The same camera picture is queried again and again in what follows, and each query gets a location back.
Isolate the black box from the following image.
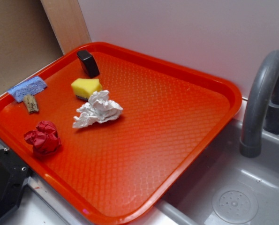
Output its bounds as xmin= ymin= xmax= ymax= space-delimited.
xmin=76 ymin=50 xmax=100 ymax=78

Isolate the wooden board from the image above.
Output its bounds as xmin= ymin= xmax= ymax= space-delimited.
xmin=41 ymin=0 xmax=91 ymax=54

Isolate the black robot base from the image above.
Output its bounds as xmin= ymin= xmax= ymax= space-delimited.
xmin=0 ymin=148 xmax=30 ymax=221

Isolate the grey faucet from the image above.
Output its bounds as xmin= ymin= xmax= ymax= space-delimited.
xmin=240 ymin=50 xmax=279 ymax=158

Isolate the crumpled red paper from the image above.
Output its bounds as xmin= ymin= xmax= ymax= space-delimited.
xmin=23 ymin=120 xmax=61 ymax=158

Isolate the orange plastic tray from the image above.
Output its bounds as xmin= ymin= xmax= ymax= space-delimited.
xmin=0 ymin=42 xmax=242 ymax=225

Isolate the blue sponge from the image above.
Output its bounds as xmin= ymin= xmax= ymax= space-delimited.
xmin=7 ymin=76 xmax=47 ymax=103

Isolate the yellow sponge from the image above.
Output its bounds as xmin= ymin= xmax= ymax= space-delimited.
xmin=71 ymin=78 xmax=103 ymax=100

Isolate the small brown wood piece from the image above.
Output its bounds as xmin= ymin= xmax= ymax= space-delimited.
xmin=23 ymin=94 xmax=39 ymax=114

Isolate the crumpled white paper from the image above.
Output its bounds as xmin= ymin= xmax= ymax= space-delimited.
xmin=72 ymin=90 xmax=123 ymax=128

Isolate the grey plastic sink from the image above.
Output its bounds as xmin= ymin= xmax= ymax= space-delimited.
xmin=157 ymin=120 xmax=279 ymax=225

